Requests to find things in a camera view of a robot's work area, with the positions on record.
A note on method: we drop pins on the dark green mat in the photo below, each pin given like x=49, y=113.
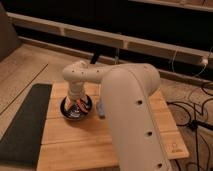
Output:
x=22, y=140

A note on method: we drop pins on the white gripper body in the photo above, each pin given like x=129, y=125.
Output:
x=75, y=91

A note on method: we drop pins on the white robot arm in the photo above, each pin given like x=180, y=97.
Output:
x=124, y=102

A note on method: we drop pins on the wooden cutting board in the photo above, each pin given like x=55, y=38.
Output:
x=86, y=145

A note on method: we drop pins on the grey couch corner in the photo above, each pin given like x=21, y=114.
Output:
x=9, y=40

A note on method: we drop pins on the orange pepper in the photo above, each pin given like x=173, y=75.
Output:
x=80, y=105

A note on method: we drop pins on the white wall adapter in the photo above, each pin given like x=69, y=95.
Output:
x=204, y=61

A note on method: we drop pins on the dark ceramic bowl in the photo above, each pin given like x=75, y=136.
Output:
x=73, y=112

